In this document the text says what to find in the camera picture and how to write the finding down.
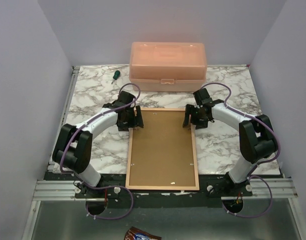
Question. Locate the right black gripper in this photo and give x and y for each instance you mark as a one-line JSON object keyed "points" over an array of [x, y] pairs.
{"points": [[199, 124]]}

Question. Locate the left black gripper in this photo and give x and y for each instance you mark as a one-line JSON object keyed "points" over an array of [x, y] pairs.
{"points": [[125, 127]]}

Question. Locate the brown fibreboard backing board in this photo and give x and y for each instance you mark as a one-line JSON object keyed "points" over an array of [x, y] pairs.
{"points": [[163, 147]]}

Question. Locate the pink wooden picture frame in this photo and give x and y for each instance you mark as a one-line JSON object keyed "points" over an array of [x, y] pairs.
{"points": [[128, 162]]}

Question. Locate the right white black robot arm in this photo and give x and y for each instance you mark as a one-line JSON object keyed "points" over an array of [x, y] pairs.
{"points": [[256, 136]]}

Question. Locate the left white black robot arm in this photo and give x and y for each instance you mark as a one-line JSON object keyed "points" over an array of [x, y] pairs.
{"points": [[73, 147]]}

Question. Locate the orange translucent plastic toolbox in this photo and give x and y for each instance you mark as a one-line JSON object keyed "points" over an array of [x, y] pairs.
{"points": [[168, 66]]}

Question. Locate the brown snack wrapper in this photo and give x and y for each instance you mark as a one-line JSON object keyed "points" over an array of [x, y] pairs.
{"points": [[134, 233]]}

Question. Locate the green handled screwdriver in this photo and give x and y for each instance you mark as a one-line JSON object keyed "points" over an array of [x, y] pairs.
{"points": [[116, 75]]}

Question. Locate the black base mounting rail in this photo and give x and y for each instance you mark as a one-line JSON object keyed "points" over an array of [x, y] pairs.
{"points": [[111, 193]]}

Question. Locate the aluminium extrusion rail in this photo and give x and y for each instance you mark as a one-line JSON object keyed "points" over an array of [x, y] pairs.
{"points": [[61, 216]]}

